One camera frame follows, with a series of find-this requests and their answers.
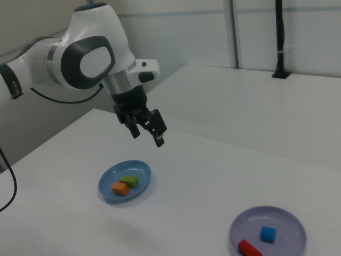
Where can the orange block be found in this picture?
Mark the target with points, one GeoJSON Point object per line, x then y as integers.
{"type": "Point", "coordinates": [120, 188]}

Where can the purple plate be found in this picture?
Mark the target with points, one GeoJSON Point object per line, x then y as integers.
{"type": "Point", "coordinates": [287, 221]}

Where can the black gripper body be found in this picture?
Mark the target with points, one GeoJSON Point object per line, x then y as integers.
{"type": "Point", "coordinates": [130, 101]}

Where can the blue plate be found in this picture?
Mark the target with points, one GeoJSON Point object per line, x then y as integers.
{"type": "Point", "coordinates": [141, 170]}

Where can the red cylinder block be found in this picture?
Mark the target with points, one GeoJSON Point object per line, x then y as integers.
{"type": "Point", "coordinates": [247, 248]}

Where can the green block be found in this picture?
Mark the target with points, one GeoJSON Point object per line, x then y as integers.
{"type": "Point", "coordinates": [130, 180]}

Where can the black pole with clamp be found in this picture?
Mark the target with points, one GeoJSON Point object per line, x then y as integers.
{"type": "Point", "coordinates": [279, 40]}

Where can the blue block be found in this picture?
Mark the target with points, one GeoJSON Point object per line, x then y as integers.
{"type": "Point", "coordinates": [268, 234]}

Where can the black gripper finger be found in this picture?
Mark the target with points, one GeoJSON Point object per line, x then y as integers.
{"type": "Point", "coordinates": [134, 129]}
{"type": "Point", "coordinates": [157, 125]}

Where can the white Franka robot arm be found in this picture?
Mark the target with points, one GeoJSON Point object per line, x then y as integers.
{"type": "Point", "coordinates": [90, 26]}

